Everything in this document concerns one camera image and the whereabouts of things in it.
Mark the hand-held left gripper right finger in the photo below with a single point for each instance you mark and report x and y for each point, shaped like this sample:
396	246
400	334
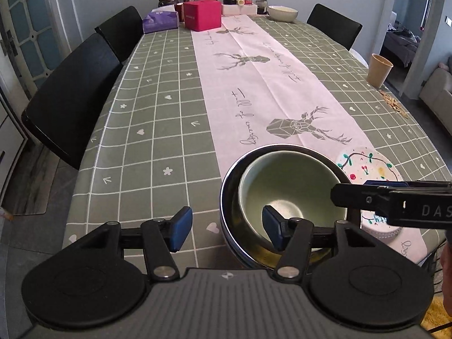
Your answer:
272	226

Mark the white box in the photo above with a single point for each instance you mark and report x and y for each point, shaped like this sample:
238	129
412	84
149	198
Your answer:
240	10

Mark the dark red cup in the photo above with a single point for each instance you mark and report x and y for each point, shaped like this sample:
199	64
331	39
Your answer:
179	11

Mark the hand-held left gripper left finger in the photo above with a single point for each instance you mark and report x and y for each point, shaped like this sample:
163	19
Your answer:
180	227

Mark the purple tissue pack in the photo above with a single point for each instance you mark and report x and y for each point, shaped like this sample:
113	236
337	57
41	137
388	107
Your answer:
160	23

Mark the grey floor mat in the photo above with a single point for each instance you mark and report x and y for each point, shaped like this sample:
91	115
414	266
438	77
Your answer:
28	183

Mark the white glass-panel door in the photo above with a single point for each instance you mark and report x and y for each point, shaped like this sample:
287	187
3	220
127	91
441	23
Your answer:
35	24

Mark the white floral ceramic plate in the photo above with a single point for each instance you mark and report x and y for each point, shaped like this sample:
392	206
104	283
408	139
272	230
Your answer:
367	166

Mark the pile of seed shells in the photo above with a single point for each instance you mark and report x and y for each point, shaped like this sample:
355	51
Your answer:
393	102

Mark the pink box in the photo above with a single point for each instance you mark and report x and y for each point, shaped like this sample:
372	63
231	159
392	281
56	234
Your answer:
201	16

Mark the beige sofa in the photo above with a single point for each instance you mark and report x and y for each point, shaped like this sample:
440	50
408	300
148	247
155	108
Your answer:
438	88

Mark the clear glass flowered plate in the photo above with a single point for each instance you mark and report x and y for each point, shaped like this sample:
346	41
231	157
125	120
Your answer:
383	236

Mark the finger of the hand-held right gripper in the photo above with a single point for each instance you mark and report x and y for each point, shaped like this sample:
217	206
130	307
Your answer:
385	183

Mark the beige cup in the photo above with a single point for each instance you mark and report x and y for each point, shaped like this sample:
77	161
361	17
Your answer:
378	72

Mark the tall dark glass jar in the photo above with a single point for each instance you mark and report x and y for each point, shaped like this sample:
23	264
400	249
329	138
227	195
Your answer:
261	6

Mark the person's right forearm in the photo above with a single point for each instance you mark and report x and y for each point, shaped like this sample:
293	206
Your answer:
446	272

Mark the white ceramic bowl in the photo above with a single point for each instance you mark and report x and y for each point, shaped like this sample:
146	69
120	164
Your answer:
282	14

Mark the wide dark jar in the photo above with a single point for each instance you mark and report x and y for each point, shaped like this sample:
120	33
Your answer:
229	0

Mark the bed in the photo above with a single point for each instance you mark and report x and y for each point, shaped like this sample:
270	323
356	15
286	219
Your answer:
399	46

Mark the black chair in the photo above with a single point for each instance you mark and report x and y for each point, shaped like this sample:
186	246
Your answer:
120	31
70	95
335	24

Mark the yellow rug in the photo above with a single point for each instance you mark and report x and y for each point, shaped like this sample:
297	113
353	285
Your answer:
439	312

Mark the white cabinet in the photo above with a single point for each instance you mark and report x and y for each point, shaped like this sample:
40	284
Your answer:
9	130

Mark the orange steel-lined bowl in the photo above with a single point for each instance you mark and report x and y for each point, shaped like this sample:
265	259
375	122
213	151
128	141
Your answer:
221	215

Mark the green ceramic bowl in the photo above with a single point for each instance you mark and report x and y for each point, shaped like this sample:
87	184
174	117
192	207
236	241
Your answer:
293	180

